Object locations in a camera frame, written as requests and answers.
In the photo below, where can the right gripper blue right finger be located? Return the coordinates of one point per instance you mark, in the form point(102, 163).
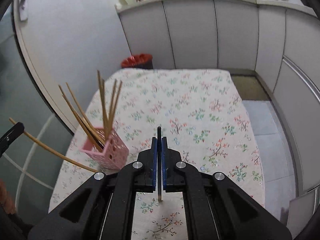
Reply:
point(173, 179)

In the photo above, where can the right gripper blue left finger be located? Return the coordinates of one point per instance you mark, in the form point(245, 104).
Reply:
point(145, 181)

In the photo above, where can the pink perforated utensil holder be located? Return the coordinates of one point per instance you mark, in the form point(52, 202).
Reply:
point(114, 155)

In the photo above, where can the black chopstick with metal band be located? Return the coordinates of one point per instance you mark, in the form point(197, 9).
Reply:
point(159, 164)

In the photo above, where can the person's left hand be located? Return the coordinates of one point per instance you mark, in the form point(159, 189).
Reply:
point(5, 199)

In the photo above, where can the glass sliding door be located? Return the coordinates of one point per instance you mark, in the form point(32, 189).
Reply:
point(20, 98)

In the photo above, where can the red-lined trash bin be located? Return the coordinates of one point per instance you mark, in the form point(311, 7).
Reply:
point(141, 61)

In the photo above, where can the green floor mat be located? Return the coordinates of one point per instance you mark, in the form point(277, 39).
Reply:
point(249, 88)

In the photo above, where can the white lower cabinets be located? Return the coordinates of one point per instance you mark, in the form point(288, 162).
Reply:
point(276, 41)

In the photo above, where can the grey door handle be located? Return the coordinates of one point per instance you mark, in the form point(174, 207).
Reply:
point(23, 10)

